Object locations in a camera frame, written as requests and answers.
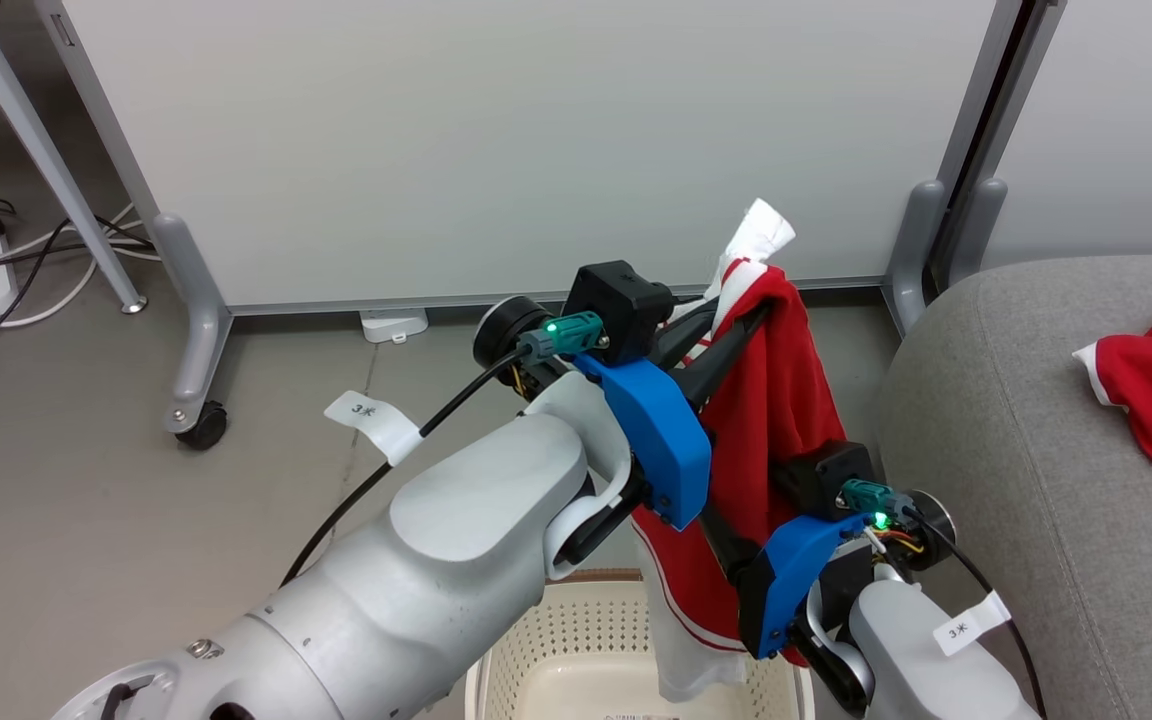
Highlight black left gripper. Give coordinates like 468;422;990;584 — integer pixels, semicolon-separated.
473;295;775;406

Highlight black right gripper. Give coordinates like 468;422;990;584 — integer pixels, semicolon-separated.
701;490;957;631

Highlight red garment with white stripes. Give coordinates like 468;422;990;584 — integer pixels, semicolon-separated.
631;198;849;703

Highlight grey fabric sofa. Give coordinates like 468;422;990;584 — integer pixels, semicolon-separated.
876;255;1152;720

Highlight beige perforated laundry basket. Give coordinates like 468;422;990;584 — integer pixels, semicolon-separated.
464;568;817;720

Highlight grey upright partition foot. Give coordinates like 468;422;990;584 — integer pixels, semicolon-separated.
951;178;1009;291
884;180;947;336

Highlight wide white partition panel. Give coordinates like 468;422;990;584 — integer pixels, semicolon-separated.
31;0;1022;321

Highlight small white plastic box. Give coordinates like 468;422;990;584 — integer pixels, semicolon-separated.
360;309;429;345

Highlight narrow white partition panel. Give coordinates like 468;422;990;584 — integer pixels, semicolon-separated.
976;0;1152;271

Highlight grey partition foot with caster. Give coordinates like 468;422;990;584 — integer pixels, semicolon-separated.
153;213;234;435

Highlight black caster wheel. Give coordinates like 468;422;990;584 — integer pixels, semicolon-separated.
176;400;229;451

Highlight grey metal table leg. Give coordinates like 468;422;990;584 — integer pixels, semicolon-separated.
0;0;149;315

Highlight blue right camera mount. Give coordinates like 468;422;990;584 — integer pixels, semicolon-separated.
738;512;872;661

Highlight white paper cable tag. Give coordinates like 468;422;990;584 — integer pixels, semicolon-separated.
934;590;1013;658
324;390;423;467

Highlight white floor cables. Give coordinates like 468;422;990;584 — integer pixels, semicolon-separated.
0;203;163;330

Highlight thin black floor cable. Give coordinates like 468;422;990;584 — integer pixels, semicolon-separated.
0;218;152;371

